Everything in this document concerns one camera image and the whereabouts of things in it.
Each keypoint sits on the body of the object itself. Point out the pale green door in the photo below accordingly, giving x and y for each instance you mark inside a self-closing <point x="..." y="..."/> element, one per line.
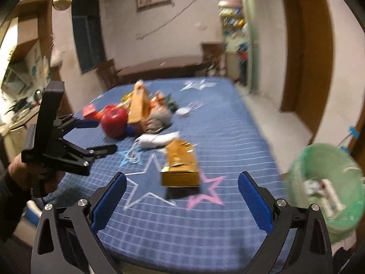
<point x="252" y="34"/>

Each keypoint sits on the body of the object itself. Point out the red packet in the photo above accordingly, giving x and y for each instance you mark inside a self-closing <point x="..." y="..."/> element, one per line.
<point x="89" y="110"/>

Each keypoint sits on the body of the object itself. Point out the stacked plastic basins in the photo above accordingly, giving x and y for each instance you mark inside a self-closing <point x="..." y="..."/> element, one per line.
<point x="243" y="51"/>

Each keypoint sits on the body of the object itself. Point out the white microwave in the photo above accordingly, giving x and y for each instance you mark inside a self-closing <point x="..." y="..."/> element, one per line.
<point x="14" y="78"/>

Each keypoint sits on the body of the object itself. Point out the steel kettle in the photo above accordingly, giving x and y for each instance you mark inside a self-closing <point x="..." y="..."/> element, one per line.
<point x="38" y="97"/>

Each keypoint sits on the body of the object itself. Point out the white crumpled carton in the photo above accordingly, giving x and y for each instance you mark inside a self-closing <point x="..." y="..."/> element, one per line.
<point x="330" y="197"/>

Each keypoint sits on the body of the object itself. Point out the white cloth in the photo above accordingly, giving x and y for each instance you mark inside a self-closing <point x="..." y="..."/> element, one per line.
<point x="155" y="141"/>

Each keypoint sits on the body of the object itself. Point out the gold cardboard box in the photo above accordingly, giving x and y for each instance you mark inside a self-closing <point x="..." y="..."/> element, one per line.
<point x="179" y="174"/>

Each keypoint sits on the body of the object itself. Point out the white round cap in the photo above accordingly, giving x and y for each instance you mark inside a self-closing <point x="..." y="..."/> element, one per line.
<point x="184" y="110"/>

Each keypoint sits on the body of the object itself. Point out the dark window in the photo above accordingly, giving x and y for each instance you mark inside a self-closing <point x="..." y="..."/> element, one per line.
<point x="88" y="40"/>

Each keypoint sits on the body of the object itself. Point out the orange snack packet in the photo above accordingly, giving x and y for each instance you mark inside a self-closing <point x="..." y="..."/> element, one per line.
<point x="156" y="98"/>

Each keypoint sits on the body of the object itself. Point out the blue plastic piece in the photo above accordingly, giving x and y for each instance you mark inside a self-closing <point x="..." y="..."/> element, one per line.
<point x="130" y="130"/>

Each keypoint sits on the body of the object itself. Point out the wooden wall cabinet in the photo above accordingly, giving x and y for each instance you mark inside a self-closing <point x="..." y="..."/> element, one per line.
<point x="28" y="28"/>

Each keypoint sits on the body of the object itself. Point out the person's left hand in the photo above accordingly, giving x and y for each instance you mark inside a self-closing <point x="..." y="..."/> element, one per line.
<point x="20" y="172"/>

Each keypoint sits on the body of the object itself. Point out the shelf with goods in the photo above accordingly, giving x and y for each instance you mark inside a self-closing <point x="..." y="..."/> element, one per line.
<point x="231" y="14"/>

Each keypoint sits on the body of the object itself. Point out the hanging plastic bag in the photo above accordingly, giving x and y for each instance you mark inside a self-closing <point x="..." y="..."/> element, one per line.
<point x="56" y="57"/>

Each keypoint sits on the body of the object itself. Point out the grey fuzzy cloth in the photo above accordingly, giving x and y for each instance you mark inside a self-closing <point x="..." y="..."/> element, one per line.
<point x="158" y="120"/>

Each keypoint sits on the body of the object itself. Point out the brown wooden door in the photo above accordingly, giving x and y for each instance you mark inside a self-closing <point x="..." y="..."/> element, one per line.
<point x="310" y="62"/>

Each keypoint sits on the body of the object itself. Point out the bin with green bag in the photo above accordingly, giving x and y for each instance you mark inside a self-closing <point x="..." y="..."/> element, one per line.
<point x="302" y="171"/>

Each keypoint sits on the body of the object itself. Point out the blue star printed blanket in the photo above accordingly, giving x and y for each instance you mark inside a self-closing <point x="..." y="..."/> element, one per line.
<point x="228" y="148"/>

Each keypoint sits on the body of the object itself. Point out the wooden chair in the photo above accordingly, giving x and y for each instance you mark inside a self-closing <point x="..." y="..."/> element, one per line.
<point x="108" y="72"/>
<point x="212" y="54"/>

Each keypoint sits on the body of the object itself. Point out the blue plastic clip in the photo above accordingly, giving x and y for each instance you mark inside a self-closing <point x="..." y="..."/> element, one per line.
<point x="353" y="131"/>

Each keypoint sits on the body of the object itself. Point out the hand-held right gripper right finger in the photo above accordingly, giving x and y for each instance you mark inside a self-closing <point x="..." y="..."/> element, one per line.
<point x="255" y="202"/>

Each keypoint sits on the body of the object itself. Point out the dark wooden table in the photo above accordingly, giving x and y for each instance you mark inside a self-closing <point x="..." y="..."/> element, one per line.
<point x="159" y="65"/>

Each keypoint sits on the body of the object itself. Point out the orange and white carton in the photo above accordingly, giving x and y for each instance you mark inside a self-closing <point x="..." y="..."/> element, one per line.
<point x="138" y="108"/>

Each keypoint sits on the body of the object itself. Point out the gold round wall plate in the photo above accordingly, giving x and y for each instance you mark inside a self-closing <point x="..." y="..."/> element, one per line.
<point x="62" y="0"/>

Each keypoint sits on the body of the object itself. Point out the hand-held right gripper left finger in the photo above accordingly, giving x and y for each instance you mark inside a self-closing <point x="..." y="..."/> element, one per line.
<point x="109" y="202"/>

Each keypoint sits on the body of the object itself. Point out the green fabric roll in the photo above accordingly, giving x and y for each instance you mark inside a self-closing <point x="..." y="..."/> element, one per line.
<point x="171" y="105"/>

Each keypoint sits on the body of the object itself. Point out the red apple shaped container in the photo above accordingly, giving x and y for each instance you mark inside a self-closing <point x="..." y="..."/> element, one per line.
<point x="114" y="121"/>

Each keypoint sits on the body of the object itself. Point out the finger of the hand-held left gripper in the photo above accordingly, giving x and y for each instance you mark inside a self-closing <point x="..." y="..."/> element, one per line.
<point x="102" y="150"/>
<point x="85" y="124"/>

